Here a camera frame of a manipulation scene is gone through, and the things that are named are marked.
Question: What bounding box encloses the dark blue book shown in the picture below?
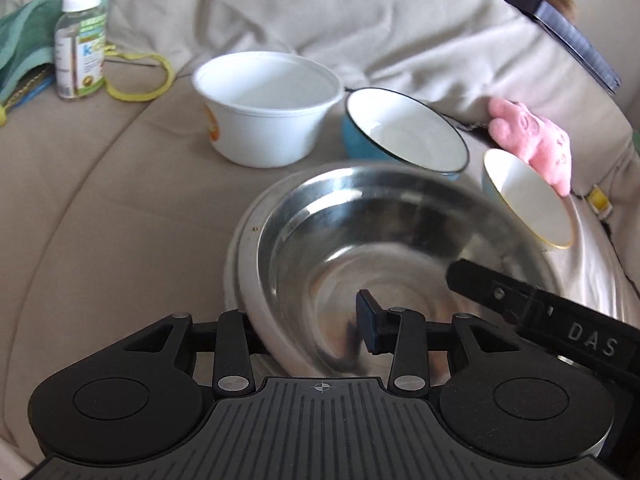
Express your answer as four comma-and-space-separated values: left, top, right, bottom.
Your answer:
477, 0, 622, 96

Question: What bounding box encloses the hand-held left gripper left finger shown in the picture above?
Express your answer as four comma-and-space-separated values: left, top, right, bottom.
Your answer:
122, 310, 271, 397

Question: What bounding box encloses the blue enamel bowl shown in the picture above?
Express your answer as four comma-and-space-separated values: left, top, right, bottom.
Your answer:
341, 87, 471, 182

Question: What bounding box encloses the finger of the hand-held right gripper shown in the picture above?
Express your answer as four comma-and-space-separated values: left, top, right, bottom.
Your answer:
446, 258, 552, 327

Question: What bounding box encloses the white paper bowl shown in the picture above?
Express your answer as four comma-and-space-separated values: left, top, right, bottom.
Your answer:
192, 51, 346, 168

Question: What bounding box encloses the yellow tag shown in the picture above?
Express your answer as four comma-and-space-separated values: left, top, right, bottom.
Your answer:
587, 185, 613, 218

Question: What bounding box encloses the pink plush toy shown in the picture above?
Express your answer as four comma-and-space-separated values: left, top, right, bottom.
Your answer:
487, 97, 573, 197

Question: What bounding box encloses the clear supplement bottle white cap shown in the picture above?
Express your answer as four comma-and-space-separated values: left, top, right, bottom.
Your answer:
54, 0, 110, 101

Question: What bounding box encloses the green cloth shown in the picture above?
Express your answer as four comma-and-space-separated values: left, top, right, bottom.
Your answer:
0, 0, 63, 111

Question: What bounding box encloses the stainless steel bowl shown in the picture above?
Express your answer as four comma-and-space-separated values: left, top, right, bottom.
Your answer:
239, 162, 566, 378

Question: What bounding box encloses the yellow strap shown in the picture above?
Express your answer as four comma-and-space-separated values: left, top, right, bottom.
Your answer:
102, 42, 177, 102

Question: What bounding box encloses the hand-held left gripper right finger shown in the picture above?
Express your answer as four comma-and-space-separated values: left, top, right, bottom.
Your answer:
356, 289, 522, 397

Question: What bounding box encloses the white gold-rimmed bowl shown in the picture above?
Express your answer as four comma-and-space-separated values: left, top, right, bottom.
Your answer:
481, 148, 575, 250

